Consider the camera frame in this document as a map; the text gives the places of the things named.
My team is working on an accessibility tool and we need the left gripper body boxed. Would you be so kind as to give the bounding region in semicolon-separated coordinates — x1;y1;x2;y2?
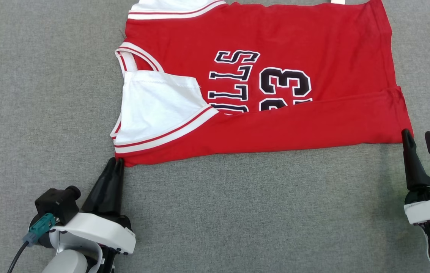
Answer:
50;212;137;273

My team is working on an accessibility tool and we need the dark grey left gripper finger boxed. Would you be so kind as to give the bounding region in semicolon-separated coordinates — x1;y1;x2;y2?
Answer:
82;158;117;215
110;158;124;217

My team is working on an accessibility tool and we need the red and white basketball jersey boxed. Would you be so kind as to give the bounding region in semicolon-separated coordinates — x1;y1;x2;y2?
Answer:
110;0;414;168

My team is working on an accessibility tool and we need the teal cable connector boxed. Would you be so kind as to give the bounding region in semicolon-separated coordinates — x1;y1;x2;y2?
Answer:
22;213;60;248

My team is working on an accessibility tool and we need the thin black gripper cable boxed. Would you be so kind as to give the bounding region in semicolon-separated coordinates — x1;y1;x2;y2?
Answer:
7;241;30;273

